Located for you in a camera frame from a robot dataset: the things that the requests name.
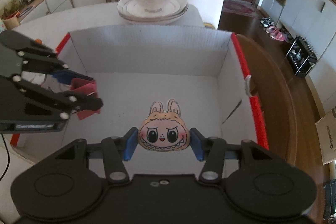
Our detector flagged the stacked white plates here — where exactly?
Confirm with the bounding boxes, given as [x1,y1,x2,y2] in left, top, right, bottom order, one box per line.
[117,0,189,25]

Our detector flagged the labubu plush face toy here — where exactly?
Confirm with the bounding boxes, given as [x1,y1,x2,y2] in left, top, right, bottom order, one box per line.
[137,99,191,152]

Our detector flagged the black shoe rack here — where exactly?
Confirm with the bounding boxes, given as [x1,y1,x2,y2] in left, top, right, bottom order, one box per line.
[285,36,318,79]

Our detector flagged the brown cardboard box on floor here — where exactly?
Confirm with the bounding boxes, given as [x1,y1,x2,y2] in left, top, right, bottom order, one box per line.
[315,108,336,165]

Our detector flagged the white side cabinet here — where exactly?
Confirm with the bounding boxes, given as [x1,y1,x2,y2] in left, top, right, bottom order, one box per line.
[18,0,74,25]

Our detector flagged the red cardboard box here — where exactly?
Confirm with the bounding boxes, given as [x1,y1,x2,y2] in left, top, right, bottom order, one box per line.
[18,25,268,161]

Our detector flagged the black cable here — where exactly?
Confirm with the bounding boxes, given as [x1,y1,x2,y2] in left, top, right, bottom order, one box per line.
[0,134,11,183]

